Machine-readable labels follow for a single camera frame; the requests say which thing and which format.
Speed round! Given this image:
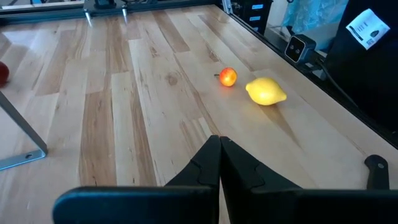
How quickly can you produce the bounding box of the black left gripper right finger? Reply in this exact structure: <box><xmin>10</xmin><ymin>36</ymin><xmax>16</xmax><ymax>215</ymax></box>
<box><xmin>220</xmin><ymin>136</ymin><xmax>398</xmax><ymax>224</ymax></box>

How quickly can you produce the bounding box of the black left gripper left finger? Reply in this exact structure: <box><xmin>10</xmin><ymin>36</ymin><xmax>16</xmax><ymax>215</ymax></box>
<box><xmin>52</xmin><ymin>135</ymin><xmax>221</xmax><ymax>224</ymax></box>

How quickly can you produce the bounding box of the gray perforated metal riser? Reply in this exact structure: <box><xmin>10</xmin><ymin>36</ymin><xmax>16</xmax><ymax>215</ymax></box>
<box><xmin>0</xmin><ymin>91</ymin><xmax>49</xmax><ymax>171</ymax></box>

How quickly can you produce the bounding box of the yellow toy lemon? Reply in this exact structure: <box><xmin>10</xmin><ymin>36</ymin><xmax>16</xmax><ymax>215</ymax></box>
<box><xmin>245</xmin><ymin>77</ymin><xmax>288</xmax><ymax>106</ymax></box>

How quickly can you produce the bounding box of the black kitchen knife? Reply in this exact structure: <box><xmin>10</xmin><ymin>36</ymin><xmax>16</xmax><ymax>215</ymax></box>
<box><xmin>364</xmin><ymin>154</ymin><xmax>391</xmax><ymax>190</ymax></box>

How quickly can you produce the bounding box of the black case with white label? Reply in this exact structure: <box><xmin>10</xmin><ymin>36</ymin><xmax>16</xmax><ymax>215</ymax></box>
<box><xmin>323</xmin><ymin>0</ymin><xmax>398</xmax><ymax>133</ymax></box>

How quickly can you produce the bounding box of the black drawer unit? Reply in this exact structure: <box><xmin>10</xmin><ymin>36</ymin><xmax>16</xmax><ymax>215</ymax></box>
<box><xmin>238</xmin><ymin>0</ymin><xmax>274</xmax><ymax>35</ymax></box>

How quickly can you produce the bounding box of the blue plastic bag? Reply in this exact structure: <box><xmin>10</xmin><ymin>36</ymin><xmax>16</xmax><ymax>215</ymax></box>
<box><xmin>282</xmin><ymin>0</ymin><xmax>349</xmax><ymax>35</ymax></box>

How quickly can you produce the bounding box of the dark red toy apple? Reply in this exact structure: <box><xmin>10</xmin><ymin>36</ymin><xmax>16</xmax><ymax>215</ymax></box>
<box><xmin>0</xmin><ymin>61</ymin><xmax>10</xmax><ymax>87</ymax></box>

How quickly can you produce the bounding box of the black camera cable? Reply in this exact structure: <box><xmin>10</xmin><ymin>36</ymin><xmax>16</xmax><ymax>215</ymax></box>
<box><xmin>315</xmin><ymin>58</ymin><xmax>360</xmax><ymax>108</ymax></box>

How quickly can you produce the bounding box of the small gray depth camera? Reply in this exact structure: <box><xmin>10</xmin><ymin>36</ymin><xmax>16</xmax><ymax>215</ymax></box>
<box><xmin>284</xmin><ymin>34</ymin><xmax>318</xmax><ymax>65</ymax></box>

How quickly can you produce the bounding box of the black aluminium table frame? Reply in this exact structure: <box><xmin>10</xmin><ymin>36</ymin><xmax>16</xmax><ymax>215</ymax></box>
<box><xmin>0</xmin><ymin>0</ymin><xmax>398</xmax><ymax>151</ymax></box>

